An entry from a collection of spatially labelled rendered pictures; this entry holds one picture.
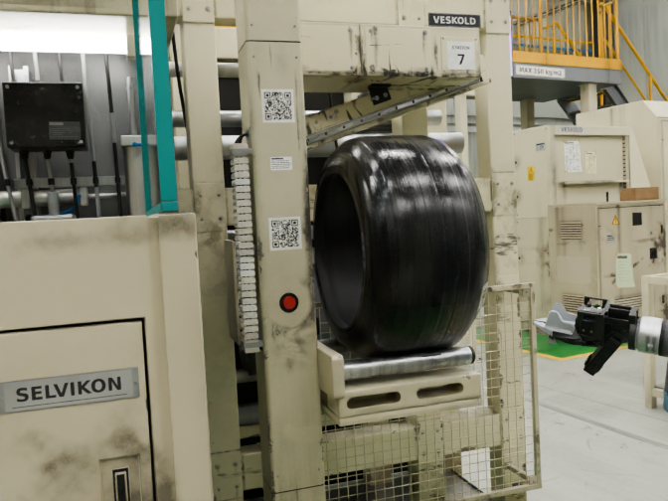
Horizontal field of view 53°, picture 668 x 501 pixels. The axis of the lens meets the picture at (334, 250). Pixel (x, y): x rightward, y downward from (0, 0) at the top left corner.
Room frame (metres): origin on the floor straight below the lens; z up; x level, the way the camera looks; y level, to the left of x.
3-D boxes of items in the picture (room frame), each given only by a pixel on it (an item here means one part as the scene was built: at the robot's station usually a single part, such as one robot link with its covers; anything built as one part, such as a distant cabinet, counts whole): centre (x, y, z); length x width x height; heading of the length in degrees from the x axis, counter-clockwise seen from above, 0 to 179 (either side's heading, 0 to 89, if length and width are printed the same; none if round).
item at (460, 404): (1.68, -0.11, 0.80); 0.37 x 0.36 x 0.02; 18
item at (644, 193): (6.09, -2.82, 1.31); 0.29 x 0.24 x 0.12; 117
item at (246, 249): (1.53, 0.20, 1.19); 0.05 x 0.04 x 0.48; 18
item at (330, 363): (1.63, 0.06, 0.90); 0.40 x 0.03 x 0.10; 18
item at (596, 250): (6.06, -2.51, 0.62); 0.91 x 0.58 x 1.25; 117
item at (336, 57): (2.00, -0.14, 1.71); 0.61 x 0.25 x 0.15; 108
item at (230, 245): (1.98, 0.22, 1.05); 0.20 x 0.15 x 0.30; 108
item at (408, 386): (1.55, -0.15, 0.84); 0.36 x 0.09 x 0.06; 108
